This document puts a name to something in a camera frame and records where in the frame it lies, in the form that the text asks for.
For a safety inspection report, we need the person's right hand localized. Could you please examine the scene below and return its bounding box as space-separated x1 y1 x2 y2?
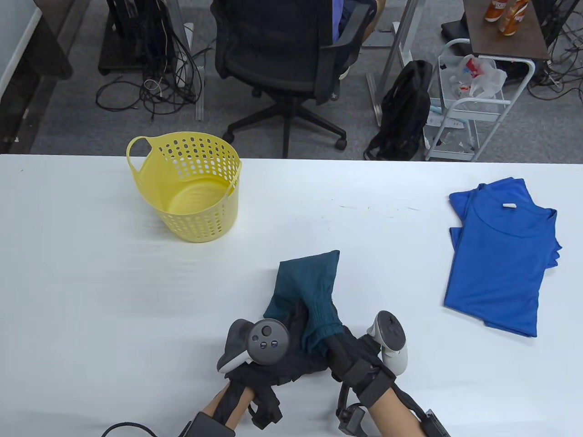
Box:
326 325 397 404

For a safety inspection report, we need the person's left hand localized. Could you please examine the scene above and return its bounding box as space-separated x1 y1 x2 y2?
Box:
225 344 329 388

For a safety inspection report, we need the dark teal clothes garment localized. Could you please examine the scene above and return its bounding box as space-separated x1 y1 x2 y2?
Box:
263 249 343 358

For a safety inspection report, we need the blue clothes shirt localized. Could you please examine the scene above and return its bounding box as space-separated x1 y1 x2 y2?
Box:
444 178 563 338

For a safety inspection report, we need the yellow laundry basket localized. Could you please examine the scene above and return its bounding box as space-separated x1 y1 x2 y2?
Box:
126 132 242 243

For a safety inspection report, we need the person's right forearm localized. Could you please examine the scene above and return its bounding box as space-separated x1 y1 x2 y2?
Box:
364 387 433 437

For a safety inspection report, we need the black forearm box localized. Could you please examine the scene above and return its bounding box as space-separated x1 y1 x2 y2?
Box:
180 412 235 437

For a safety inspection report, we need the grey handheld controller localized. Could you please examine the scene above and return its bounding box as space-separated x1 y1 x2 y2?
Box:
216 319 291 375
367 310 407 376

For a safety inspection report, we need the black backpack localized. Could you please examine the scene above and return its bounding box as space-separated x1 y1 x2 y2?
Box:
363 59 433 161

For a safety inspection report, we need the white utility cart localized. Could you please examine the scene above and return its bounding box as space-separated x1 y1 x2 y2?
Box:
423 38 537 162

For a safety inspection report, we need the white metal desk leg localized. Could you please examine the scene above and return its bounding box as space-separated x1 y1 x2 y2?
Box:
182 0 205 121

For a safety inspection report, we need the white plastic bag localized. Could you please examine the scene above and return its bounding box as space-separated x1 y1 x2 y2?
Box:
449 54 507 100

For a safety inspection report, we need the silver metal desk leg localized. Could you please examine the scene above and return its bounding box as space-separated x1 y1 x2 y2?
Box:
367 0 426 127

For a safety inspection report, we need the grey metal foot plate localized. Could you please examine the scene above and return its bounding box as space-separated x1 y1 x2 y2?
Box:
364 30 396 47

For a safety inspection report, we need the black office chair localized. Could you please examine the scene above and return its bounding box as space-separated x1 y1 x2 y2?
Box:
210 0 378 159

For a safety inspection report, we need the black flat stand base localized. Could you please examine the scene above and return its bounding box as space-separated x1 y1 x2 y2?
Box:
441 18 470 40

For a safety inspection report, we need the brown side table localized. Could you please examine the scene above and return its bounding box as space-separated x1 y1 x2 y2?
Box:
463 0 550 61

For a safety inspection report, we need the black computer tower stand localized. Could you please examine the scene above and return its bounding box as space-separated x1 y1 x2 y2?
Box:
98 0 178 76

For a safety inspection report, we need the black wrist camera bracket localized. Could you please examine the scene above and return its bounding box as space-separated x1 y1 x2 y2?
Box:
336 385 367 435
248 387 283 429

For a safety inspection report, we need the black forearm strap mount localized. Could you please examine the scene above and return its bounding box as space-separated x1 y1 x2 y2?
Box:
419 409 451 437

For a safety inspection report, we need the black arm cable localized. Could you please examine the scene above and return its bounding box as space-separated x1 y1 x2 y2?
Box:
101 422 183 437

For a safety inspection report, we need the tangle of black floor cables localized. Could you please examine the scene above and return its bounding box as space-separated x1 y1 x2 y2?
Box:
95 0 219 121

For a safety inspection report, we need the bundle of floor cables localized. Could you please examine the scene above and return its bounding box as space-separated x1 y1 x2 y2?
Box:
527 0 583 102

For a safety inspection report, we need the white desk with dark frame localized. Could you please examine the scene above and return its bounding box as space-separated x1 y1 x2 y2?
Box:
0 0 73 153

